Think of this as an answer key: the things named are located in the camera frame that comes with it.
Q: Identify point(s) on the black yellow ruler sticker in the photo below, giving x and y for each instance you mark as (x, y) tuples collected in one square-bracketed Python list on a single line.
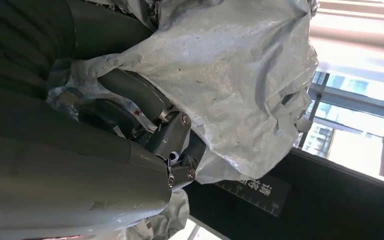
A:
[(261, 195)]

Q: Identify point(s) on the black scanner machine column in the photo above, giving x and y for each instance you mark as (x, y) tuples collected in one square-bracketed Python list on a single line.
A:
[(328, 205)]

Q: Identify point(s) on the dark window frame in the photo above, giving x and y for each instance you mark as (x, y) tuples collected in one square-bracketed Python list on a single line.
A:
[(344, 97)]

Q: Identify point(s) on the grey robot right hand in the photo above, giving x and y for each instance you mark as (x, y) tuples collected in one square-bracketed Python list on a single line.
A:
[(62, 182)]

